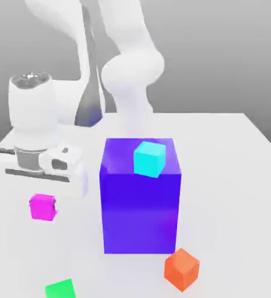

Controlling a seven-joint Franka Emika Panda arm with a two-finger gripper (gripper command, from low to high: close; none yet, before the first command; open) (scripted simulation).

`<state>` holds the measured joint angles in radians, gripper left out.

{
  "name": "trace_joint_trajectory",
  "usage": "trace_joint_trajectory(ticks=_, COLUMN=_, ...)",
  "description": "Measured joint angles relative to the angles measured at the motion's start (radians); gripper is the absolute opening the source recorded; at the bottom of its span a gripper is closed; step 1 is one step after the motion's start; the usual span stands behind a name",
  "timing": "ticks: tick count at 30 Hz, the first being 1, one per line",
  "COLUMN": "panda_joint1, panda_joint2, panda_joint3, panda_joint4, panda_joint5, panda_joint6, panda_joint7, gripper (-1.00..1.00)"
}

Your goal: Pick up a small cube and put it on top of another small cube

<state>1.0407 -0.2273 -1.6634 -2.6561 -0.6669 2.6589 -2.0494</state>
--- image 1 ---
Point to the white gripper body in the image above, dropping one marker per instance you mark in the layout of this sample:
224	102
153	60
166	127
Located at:
77	184

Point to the small magenta cube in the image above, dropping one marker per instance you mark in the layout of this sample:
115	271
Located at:
42	207

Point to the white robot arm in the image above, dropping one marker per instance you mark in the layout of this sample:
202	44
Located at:
130	69

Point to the small cyan cube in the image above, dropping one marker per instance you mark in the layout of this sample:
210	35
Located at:
149	160

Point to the small green cube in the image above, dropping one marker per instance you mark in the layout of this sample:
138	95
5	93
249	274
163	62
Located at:
60	289

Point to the small orange cube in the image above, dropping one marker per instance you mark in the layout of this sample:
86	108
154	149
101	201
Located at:
181	270

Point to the large blue box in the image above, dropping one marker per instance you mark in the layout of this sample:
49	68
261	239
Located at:
139	214

